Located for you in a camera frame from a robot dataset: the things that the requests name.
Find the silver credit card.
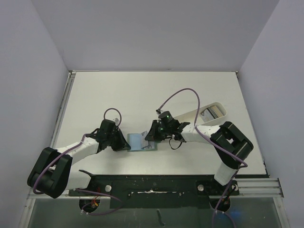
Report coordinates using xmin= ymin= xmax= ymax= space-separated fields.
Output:
xmin=144 ymin=142 xmax=157 ymax=151
xmin=141 ymin=131 xmax=149 ymax=149

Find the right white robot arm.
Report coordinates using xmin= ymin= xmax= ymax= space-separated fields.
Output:
xmin=144 ymin=111 xmax=254 ymax=194

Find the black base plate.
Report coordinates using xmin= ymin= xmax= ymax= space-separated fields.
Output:
xmin=68 ymin=175 xmax=239 ymax=209

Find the green leather card holder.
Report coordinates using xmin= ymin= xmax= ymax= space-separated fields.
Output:
xmin=127 ymin=133 xmax=158 ymax=152

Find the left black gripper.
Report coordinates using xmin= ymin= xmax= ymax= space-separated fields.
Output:
xmin=107 ymin=128 xmax=130 ymax=152

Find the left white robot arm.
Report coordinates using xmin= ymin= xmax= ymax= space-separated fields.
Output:
xmin=27 ymin=119 xmax=131 ymax=199

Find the aluminium frame rail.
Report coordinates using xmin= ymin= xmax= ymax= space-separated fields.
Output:
xmin=27 ymin=71 xmax=283 ymax=228

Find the white plastic tray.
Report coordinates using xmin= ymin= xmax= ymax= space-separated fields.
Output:
xmin=174 ymin=102 xmax=227 ymax=126

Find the stack of credit cards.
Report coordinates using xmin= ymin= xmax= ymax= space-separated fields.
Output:
xmin=200 ymin=105 xmax=224 ymax=123

